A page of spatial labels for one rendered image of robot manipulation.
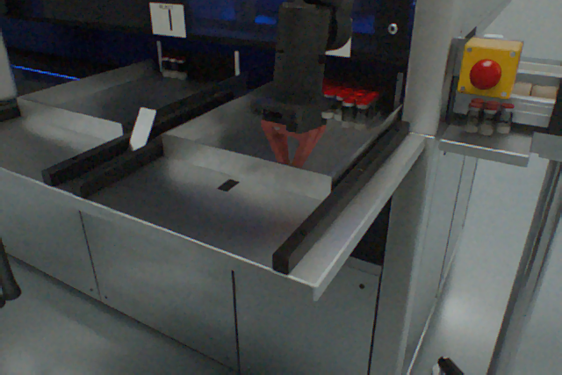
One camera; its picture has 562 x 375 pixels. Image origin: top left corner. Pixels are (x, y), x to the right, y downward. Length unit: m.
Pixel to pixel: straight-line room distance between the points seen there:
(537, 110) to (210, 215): 0.55
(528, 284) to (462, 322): 0.72
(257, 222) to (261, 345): 0.76
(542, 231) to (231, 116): 0.60
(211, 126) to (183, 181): 0.17
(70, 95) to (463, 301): 1.44
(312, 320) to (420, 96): 0.57
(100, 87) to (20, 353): 1.00
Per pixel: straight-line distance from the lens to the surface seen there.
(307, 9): 0.50
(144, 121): 0.69
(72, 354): 1.67
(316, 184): 0.54
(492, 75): 0.68
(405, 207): 0.82
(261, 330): 1.20
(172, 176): 0.62
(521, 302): 1.06
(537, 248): 0.99
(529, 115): 0.84
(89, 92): 1.00
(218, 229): 0.50
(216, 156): 0.61
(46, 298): 1.91
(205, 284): 1.22
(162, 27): 0.97
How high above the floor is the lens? 1.16
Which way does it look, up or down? 26 degrees down
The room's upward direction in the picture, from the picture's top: straight up
